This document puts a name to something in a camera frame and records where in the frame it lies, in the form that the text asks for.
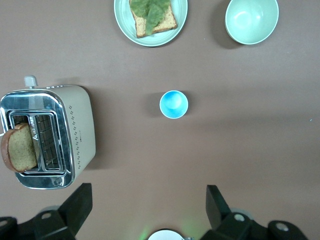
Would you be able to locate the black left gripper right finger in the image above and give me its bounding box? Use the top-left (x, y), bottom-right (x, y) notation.
top-left (199, 184), bottom-right (308, 240)

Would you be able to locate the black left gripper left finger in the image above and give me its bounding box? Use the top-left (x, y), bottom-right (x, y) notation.
top-left (0, 183), bottom-right (94, 240)

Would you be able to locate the blue cup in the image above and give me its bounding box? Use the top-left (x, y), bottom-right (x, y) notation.
top-left (159, 90), bottom-right (189, 119)

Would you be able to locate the beige and chrome toaster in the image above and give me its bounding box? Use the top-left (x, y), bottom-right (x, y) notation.
top-left (0, 75), bottom-right (97, 190)

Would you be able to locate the brown bread slice with crust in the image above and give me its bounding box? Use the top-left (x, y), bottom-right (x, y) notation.
top-left (0, 122), bottom-right (41, 173)

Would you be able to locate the pale green plate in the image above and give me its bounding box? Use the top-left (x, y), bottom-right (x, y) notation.
top-left (113, 0), bottom-right (188, 48)

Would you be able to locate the pale green bowl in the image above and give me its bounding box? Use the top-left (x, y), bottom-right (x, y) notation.
top-left (224, 0), bottom-right (280, 46)

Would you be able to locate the square toast slice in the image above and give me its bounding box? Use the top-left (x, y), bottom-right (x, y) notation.
top-left (128, 0), bottom-right (179, 39)

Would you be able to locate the green lettuce leaf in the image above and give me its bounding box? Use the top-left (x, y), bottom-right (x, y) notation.
top-left (129, 0), bottom-right (171, 36)

